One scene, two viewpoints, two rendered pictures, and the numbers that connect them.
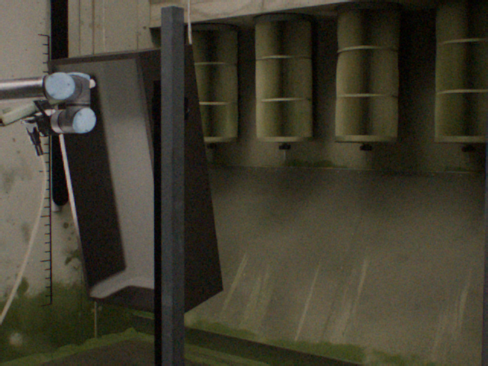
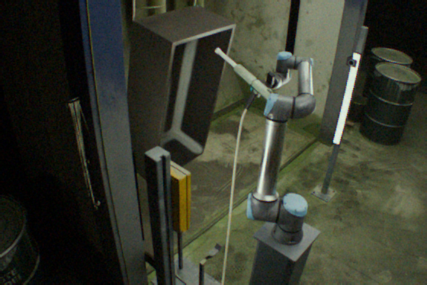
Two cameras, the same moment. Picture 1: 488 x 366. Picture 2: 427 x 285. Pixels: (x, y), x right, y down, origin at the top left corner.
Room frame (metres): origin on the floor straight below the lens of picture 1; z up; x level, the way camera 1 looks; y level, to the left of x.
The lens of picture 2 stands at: (3.11, 2.85, 2.28)
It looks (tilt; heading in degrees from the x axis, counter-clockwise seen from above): 34 degrees down; 272
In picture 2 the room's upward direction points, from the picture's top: 2 degrees clockwise
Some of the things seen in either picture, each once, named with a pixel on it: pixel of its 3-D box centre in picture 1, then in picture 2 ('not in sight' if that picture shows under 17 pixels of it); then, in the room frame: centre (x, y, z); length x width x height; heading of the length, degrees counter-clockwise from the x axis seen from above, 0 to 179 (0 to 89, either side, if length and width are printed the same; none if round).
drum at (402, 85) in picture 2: not in sight; (389, 104); (1.09, -0.96, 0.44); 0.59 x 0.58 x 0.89; 66
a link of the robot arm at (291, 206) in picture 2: not in sight; (291, 211); (2.68, 1.35, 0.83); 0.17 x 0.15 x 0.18; 172
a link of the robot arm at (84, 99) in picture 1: (76, 90); (285, 62); (2.73, 0.63, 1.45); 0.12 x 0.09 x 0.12; 172
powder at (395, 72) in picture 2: not in sight; (397, 73); (1.08, -0.97, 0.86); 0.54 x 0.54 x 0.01
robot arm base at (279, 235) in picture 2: not in sight; (289, 228); (2.67, 1.35, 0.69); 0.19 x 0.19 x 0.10
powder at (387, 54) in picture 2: not in sight; (392, 56); (0.91, -1.59, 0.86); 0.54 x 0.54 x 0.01
